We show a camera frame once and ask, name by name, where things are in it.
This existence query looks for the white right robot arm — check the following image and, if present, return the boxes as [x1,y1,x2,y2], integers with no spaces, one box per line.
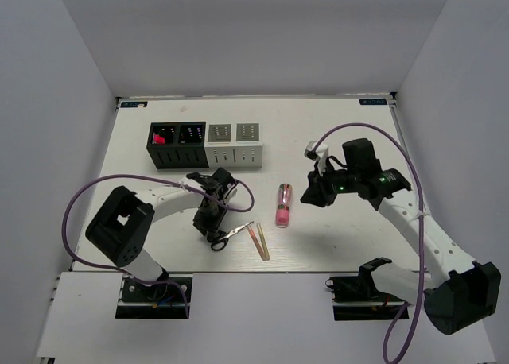
[301,138,501,335]

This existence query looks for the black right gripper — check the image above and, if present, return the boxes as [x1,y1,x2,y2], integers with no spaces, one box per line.
[300,161,360,207]

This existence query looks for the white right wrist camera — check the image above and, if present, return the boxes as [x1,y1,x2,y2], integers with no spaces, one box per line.
[304,141,329,176]

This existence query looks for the right blue table label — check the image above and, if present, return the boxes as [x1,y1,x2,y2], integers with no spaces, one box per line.
[359,98,387,106]

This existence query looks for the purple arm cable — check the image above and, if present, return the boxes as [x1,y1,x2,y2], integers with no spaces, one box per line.
[313,122,429,364]
[64,173,255,319]

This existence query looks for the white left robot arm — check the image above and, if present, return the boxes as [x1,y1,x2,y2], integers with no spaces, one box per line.
[85,168,236,300]

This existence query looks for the white slotted organizer box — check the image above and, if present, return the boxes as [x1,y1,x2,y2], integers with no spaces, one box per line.
[204,123,263,169]

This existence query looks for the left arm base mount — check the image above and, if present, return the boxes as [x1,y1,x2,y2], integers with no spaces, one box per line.
[115,277,190,320]

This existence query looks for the black slotted organizer box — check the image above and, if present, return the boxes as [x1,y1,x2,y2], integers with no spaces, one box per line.
[146,122,209,170]

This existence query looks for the blue table label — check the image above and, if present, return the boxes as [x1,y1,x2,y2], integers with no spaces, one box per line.
[119,101,148,108]
[359,98,387,106]

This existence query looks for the left blue table label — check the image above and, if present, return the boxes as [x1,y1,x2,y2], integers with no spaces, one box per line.
[119,101,148,108]

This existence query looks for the yellow thin highlighter pen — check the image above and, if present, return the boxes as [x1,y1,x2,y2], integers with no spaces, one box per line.
[256,223,270,261]

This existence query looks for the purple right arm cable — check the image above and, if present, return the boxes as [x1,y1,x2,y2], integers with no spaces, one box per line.
[313,122,429,364]

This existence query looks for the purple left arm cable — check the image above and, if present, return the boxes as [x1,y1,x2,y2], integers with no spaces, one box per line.
[64,173,255,319]

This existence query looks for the black handled scissors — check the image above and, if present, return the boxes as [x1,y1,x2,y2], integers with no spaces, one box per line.
[210,221,254,252]

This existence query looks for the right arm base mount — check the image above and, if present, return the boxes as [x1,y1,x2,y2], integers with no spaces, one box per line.
[324,258,404,322]

